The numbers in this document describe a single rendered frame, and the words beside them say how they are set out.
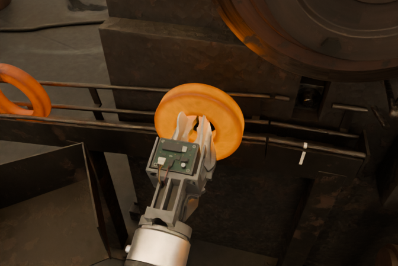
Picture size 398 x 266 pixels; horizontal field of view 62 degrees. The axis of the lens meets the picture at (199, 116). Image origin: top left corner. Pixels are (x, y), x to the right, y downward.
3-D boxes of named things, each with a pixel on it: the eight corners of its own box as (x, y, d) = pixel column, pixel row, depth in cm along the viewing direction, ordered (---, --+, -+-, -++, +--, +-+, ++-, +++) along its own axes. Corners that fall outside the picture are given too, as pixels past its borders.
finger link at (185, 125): (198, 91, 52) (183, 142, 47) (201, 112, 57) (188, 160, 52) (179, 88, 53) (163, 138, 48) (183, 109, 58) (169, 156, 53)
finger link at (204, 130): (217, 94, 51) (205, 146, 47) (218, 115, 56) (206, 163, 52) (198, 91, 52) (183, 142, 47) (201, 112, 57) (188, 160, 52)
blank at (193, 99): (151, 79, 55) (144, 91, 53) (244, 83, 52) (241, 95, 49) (167, 146, 65) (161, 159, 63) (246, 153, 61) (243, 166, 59)
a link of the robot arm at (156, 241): (186, 278, 44) (129, 264, 46) (194, 243, 46) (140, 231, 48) (179, 270, 38) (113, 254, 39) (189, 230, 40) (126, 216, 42)
